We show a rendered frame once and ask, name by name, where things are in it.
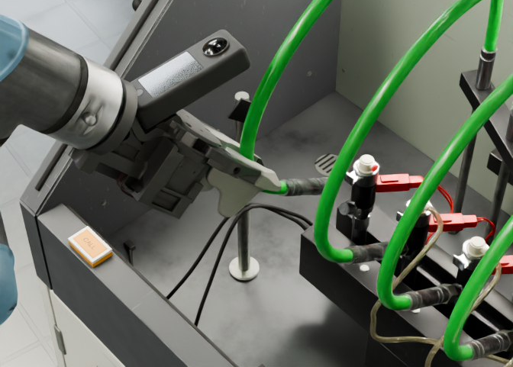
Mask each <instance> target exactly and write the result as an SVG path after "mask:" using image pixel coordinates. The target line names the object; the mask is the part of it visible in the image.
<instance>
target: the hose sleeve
mask: <svg viewBox="0 0 513 367"><path fill-rule="evenodd" d="M279 181H282V182H284V183H285V184H286V192H285V193H284V194H283V195H279V196H282V197H285V196H286V197H291V196H292V197H295V196H303V195H313V196H314V195H321V194H322V192H323V189H324V186H325V184H326V181H327V179H320V178H316V179H315V178H312V179H280V180H279Z"/></svg>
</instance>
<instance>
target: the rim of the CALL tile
mask: <svg viewBox="0 0 513 367"><path fill-rule="evenodd" d="M84 230H88V231H89V232H90V233H91V234H92V235H94V236H95V237H96V238H97V239H98V240H99V241H100V242H101V243H102V244H103V245H104V246H105V247H106V248H107V250H106V251H104V252H103V253H101V254H99V255H98V256H96V257H95V258H92V257H91V256H90V255H89V254H88V253H87V252H86V251H85V250H84V249H83V248H82V247H81V246H80V245H79V244H78V243H77V242H76V241H75V240H74V239H73V237H75V236H77V235H79V234H80V233H81V232H83V231H84ZM68 240H69V242H71V244H72V245H74V247H75V248H77V250H78V251H80V253H81V254H83V255H84V257H85V258H87V260H88V261H90V262H91V263H92V264H94V263H95V262H97V261H99V260H100V259H101V258H103V257H104V256H106V255H108V254H109V253H111V252H112V248H111V247H110V246H108V245H107V244H106V243H105V242H104V241H103V240H102V239H101V238H100V237H99V236H98V235H97V234H96V233H95V232H94V231H93V230H91V229H90V228H89V227H88V226H87V227H85V228H84V229H82V230H80V231H79V232H78V233H75V234H74V235H72V236H71V237H70V238H68Z"/></svg>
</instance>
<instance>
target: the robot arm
mask: <svg viewBox="0 0 513 367"><path fill-rule="evenodd" d="M250 66H251V62H250V58H249V56H248V54H247V51H246V49H245V48H244V47H243V46H242V45H241V44H240V43H239V42H238V41H237V40H236V39H235V38H234V37H232V36H231V35H230V34H229V33H228V32H227V31H226V30H219V31H217V32H215V33H214V34H212V35H211V36H209V37H206V38H205V39H204V40H202V41H200V42H198V43H197V44H195V45H193V46H192V47H190V48H188V49H187V50H184V51H183V52H181V53H180V54H178V55H176V56H174V57H173V58H171V59H170V60H167V61H166V62H165V63H162V64H161V65H159V66H158V67H156V68H154V69H152V70H150V71H149V72H147V73H145V74H143V75H142V76H140V77H139V78H137V79H135V80H134V81H132V82H128V81H126V80H124V79H122V78H120V77H119V76H118V74H117V73H115V72H114V71H112V70H110V69H108V68H106V67H104V66H102V65H100V64H98V63H96V62H95V61H93V60H91V59H89V58H87V57H85V56H83V55H81V54H79V53H76V52H74V51H73V50H71V49H69V48H67V47H65V46H63V45H61V44H59V43H57V42H56V41H54V40H51V39H50V38H48V37H45V36H44V35H42V34H40V33H38V32H36V31H34V30H32V29H30V28H29V27H26V25H25V24H24V23H23V22H21V21H19V20H18V19H16V18H12V17H6V16H4V15H2V14H0V148H1V147H2V145H3V144H4V143H5V142H6V141H7V139H8V138H9V137H10V136H11V135H12V132H13V131H14V130H15V129H16V127H17V126H18V125H21V124H22V125H24V126H25V127H28V128H30V129H32V130H35V131H37V132H39V133H42V134H45V135H47V136H48V137H52V138H53V139H55V140H58V141H60V142H62V143H65V144H67V145H69V146H68V147H67V148H66V151H65V152H66V153H67V155H68V156H69V157H70V158H71V159H72V160H73V161H74V162H75V164H76V167H77V168H78V170H80V171H82V172H84V173H87V174H89V175H92V173H93V172H94V171H96V172H98V173H101V174H102V175H106V176H107V177H109V178H111V179H114V180H116V181H117V185H118V186H119V187H120V189H121V190H122V191H123V193H125V194H126V195H129V196H131V197H132V198H135V199H136V200H137V201H138V202H140V203H141V204H145V205H146V206H149V207H151V208H154V209H156V210H158V211H161V212H163V213H165V214H168V215H170V216H172V217H175V218H177V219H180V218H181V216H182V214H183V213H184V211H185V210H186V208H187V207H188V206H189V204H190V203H193V201H194V200H195V199H196V198H197V196H198V194H199V193H200V191H202V192H206V191H209V190H211V189H213V188H214V187H215V188H217V189H218V190H219V192H220V196H219V201H218V213H219V214H220V215H221V216H223V217H232V216H234V215H235V214H236V213H238V212H239V211H240V210H241V209H242V208H243V207H244V206H245V205H246V204H247V203H248V202H249V201H250V200H251V199H252V198H254V197H255V196H256V195H257V194H258V193H259V192H261V191H262V190H269V191H271V192H279V190H280V189H281V187H282V186H281V184H280V182H279V180H278V178H277V176H276V173H275V172H274V171H272V170H271V169H267V168H266V167H265V166H264V165H263V162H262V160H261V158H259V157H258V156H257V155H255V154H254V161H252V160H250V159H248V158H246V157H244V156H242V155H240V144H239V143H237V142H236V141H234V140H232V139H231V138H229V137H227V136H226V135H225V134H223V133H222V132H220V131H218V130H216V129H214V128H213V127H211V126H210V125H208V124H206V123H205V122H203V121H201V120H199V119H198V118H196V117H194V116H193V115H191V114H190V113H189V112H187V111H185V110H184V109H183V108H184V107H186V106H188V105H190V104H191V103H193V102H194V101H196V100H198V99H200V98H201V97H203V96H205V95H207V94H208V93H209V92H212V91H213V90H215V89H216V88H218V87H220V86H221V85H223V84H225V83H226V82H228V81H230V80H232V79H233V78H235V77H237V76H239V75H240V74H241V73H243V72H245V71H247V70H248V69H249V68H250ZM119 182H120V183H121V184H120V185H119V184H118V183H119ZM123 186H124V187H123ZM131 186H132V187H133V188H132V187H131ZM123 189H125V190H127V191H128V192H130V193H131V194H129V193H127V192H126V191H125V190H123ZM14 265H15V258H14V254H13V252H12V250H11V249H10V247H9V244H8V238H7V235H6V232H5V226H4V223H3V220H2V213H1V210H0V325H2V324H3V323H4V322H5V321H6V320H7V319H8V318H9V317H10V316H11V314H12V312H13V311H14V309H15V307H16V306H17V304H18V288H17V283H16V278H15V271H14Z"/></svg>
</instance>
